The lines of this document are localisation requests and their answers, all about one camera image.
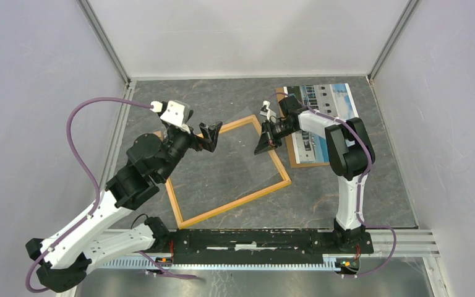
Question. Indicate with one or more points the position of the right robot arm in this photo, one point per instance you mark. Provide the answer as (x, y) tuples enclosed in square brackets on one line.
[(350, 155)]

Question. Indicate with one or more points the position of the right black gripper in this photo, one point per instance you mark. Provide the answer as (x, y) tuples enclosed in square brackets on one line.
[(265, 143)]

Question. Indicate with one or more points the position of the building and sky photo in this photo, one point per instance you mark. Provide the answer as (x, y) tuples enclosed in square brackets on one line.
[(307, 149)]

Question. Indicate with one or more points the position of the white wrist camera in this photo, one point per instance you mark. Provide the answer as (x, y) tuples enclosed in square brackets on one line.
[(175, 113), (267, 112)]

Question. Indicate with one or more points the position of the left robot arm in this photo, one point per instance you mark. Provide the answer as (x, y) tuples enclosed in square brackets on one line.
[(65, 259)]

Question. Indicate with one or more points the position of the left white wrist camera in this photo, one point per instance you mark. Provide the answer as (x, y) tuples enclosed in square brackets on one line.
[(175, 113)]

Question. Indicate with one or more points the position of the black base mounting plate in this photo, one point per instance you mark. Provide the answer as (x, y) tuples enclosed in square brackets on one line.
[(259, 246)]

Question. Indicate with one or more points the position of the clear acrylic sheet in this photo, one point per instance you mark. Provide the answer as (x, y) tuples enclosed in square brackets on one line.
[(229, 164)]

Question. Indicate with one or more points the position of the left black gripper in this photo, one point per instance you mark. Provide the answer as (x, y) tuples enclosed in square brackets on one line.
[(210, 133)]

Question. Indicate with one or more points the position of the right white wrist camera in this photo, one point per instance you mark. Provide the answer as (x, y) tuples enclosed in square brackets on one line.
[(267, 112)]

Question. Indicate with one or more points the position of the brown backing board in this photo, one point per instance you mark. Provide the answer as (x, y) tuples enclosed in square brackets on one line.
[(280, 94)]

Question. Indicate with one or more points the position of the wooden picture frame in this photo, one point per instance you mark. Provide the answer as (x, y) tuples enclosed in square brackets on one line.
[(172, 205)]

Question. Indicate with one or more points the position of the aluminium rail frame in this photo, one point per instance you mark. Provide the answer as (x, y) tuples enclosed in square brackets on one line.
[(384, 239)]

